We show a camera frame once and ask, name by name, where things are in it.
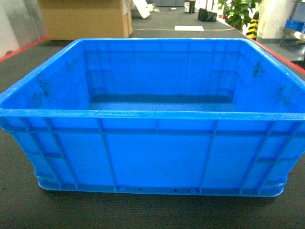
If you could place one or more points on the large blue plastic crate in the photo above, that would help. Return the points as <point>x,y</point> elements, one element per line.
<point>187,116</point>

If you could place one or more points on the black box on floor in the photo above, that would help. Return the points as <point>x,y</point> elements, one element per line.
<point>206,16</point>

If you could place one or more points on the large cardboard box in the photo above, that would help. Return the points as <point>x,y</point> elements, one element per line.
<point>68,20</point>

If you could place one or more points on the yellow black striped bollard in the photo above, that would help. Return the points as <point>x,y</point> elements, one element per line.
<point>252,30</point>

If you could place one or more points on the green potted plant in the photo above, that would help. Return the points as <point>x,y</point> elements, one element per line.
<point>239,13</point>

